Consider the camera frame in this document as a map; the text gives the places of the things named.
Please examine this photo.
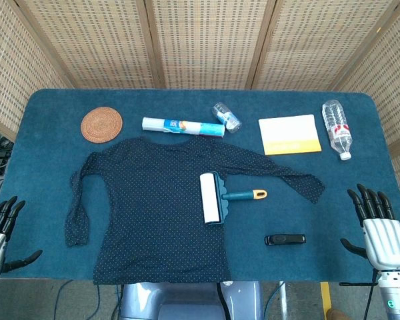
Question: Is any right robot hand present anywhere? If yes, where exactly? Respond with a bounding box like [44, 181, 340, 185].
[340, 183, 400, 271]

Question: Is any teal lint roller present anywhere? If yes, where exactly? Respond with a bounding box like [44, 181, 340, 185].
[199, 171, 268, 227]

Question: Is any teal table cloth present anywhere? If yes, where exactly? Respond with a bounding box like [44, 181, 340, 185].
[0, 88, 400, 283]

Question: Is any black stapler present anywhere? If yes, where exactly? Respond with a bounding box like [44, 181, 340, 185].
[264, 234, 307, 247]

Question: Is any clear water bottle red label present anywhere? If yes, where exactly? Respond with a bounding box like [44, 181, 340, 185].
[321, 99, 353, 161]

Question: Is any white and yellow notepad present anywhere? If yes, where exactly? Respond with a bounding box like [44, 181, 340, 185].
[258, 114, 323, 156]

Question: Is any round woven rattan coaster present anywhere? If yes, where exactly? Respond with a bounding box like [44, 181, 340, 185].
[80, 106, 123, 144]

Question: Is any dark blue polka dot shirt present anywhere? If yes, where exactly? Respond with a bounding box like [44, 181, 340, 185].
[64, 136, 326, 285]

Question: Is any small clear plastic bottle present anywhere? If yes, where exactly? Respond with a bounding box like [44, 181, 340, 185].
[212, 101, 243, 134]

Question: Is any grey robot torso base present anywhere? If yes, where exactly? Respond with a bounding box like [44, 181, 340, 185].
[119, 280, 265, 320]

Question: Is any white rolled bag pack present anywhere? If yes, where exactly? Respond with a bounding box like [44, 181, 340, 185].
[141, 116, 226, 138]

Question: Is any woven bamboo folding screen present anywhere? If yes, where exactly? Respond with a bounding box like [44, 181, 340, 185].
[0, 0, 400, 231]

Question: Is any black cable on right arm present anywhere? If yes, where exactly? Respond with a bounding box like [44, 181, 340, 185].
[339, 270, 379, 320]

